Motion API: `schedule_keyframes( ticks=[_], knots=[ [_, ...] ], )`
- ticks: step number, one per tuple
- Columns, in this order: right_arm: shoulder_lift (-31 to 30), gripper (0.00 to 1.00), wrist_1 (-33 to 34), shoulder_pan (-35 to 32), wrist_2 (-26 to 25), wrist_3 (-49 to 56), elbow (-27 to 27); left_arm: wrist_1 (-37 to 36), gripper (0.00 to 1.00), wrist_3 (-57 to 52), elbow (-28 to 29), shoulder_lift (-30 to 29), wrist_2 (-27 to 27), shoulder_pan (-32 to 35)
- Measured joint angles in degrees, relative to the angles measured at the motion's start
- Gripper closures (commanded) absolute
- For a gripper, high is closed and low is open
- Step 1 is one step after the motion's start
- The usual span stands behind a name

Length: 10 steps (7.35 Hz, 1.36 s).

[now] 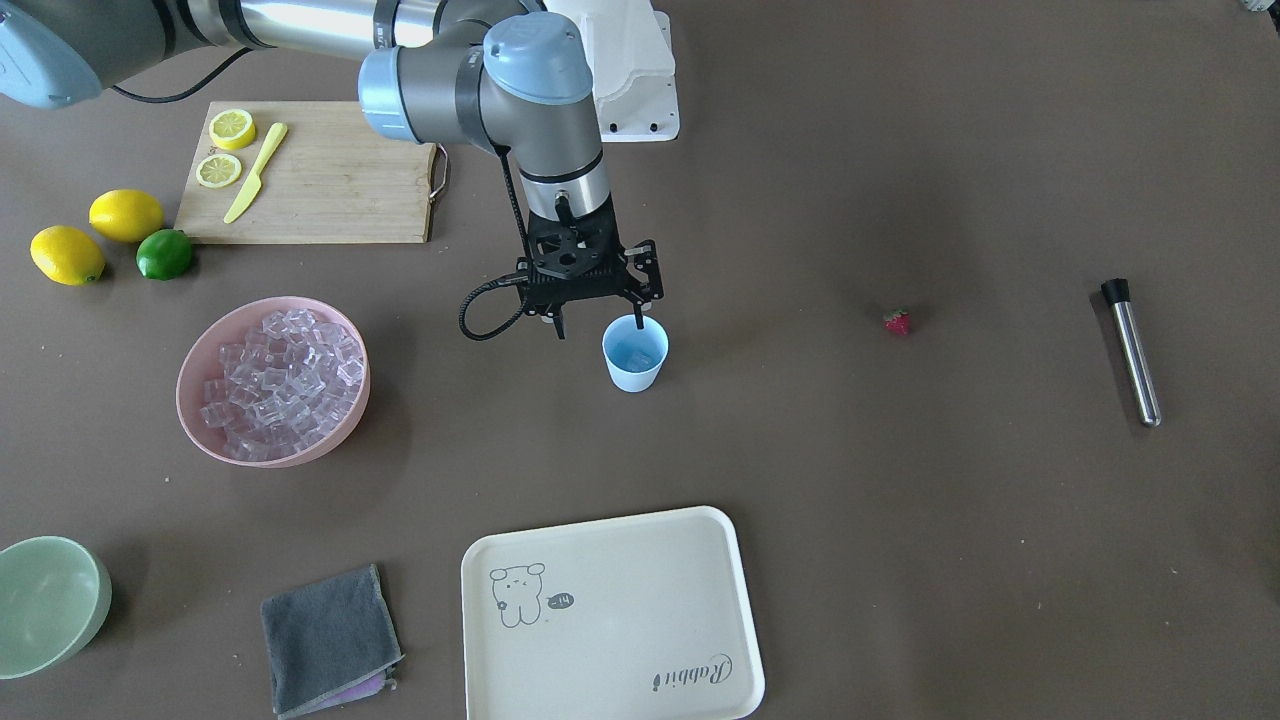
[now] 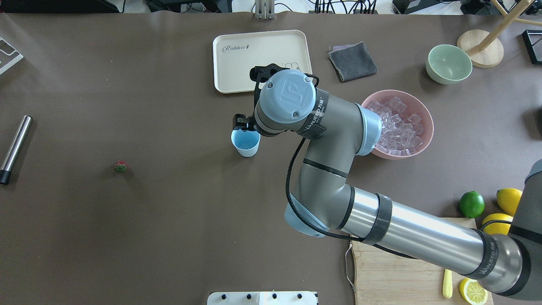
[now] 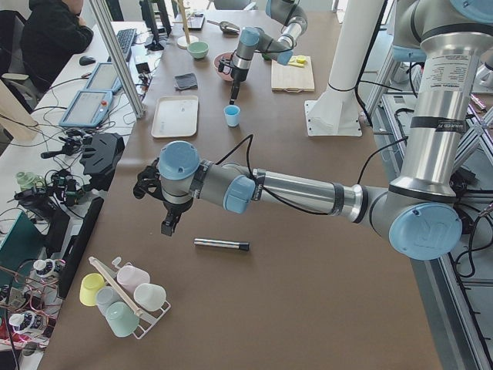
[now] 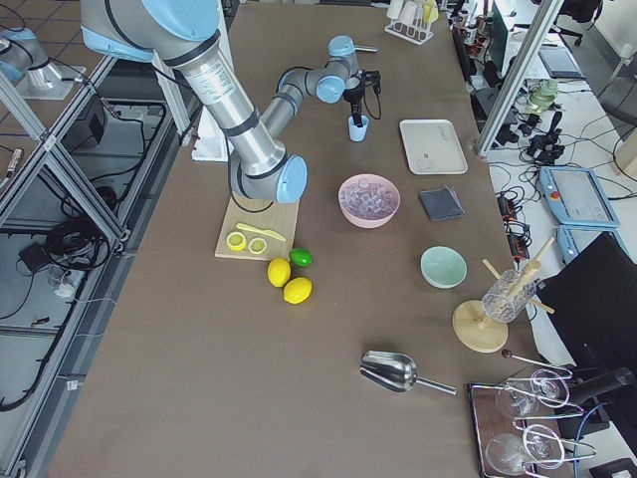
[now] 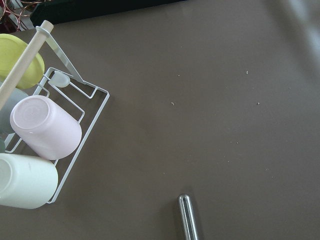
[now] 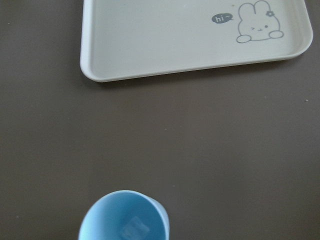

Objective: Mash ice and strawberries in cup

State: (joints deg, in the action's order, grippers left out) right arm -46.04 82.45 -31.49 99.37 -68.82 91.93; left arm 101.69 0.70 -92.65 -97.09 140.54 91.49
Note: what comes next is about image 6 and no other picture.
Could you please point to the clear ice cube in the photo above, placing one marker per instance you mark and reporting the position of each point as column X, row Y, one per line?
column 134, row 229

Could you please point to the blue plastic cup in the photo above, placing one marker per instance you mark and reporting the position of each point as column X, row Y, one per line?
column 106, row 217

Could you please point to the cream rabbit tray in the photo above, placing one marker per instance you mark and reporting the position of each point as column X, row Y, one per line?
column 127, row 39

